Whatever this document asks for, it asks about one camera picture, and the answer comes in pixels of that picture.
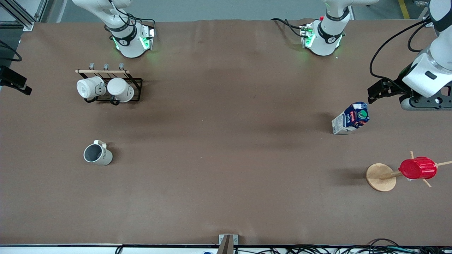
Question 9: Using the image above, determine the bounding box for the blue and white milk carton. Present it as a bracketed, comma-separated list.
[331, 102, 370, 135]

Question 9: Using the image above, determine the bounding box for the white mug with grey inside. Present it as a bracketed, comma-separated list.
[83, 140, 113, 166]

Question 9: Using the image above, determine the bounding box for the wooden cup tree stand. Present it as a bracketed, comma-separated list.
[365, 151, 452, 192]

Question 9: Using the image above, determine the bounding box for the red ribbed plastic cup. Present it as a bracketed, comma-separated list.
[399, 157, 438, 180]

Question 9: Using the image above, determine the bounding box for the silver left base connector box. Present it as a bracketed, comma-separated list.
[300, 23, 315, 48]

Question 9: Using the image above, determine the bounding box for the silver base connector box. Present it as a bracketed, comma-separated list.
[141, 25, 156, 50]
[300, 23, 315, 48]

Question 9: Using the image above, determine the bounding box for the silver right base connector box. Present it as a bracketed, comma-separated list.
[141, 25, 156, 50]

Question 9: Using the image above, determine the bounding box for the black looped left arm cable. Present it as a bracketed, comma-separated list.
[408, 23, 430, 53]

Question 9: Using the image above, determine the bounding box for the white mug with grey handle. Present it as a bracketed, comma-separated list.
[107, 78, 135, 103]
[77, 77, 106, 99]

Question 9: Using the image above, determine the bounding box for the black wire mug rack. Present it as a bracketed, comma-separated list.
[75, 63, 143, 105]

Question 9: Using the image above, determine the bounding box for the black base cable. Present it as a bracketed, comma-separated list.
[271, 18, 306, 37]

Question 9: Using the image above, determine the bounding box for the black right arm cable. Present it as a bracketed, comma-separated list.
[106, 0, 156, 34]

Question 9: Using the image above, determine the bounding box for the black cable bundle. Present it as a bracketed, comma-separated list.
[282, 238, 452, 254]

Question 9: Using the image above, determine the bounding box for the brown wooden post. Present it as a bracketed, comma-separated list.
[216, 235, 234, 254]

